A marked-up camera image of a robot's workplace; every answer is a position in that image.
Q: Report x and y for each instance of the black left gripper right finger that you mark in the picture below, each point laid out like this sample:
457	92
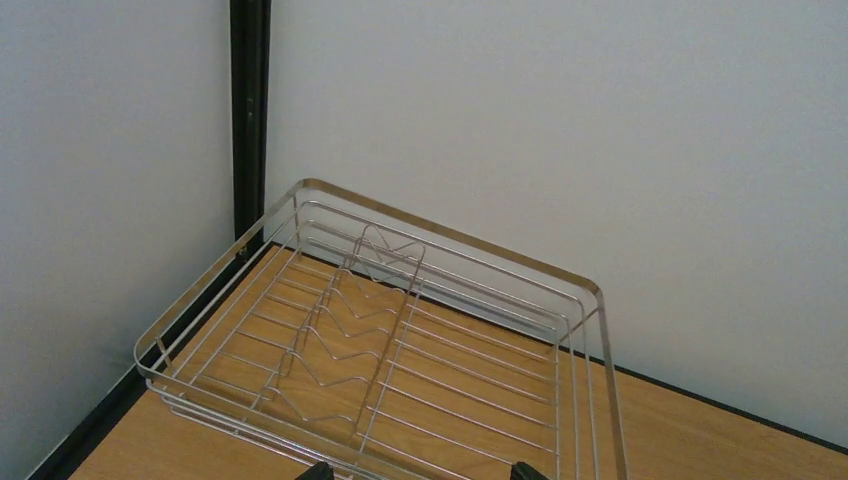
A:
524	471

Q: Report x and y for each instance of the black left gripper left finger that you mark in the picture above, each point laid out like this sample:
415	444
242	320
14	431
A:
318	471

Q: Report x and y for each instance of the black frame post left rear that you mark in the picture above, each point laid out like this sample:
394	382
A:
250	38

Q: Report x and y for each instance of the wire metal dish rack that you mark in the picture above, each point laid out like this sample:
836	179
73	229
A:
344	330

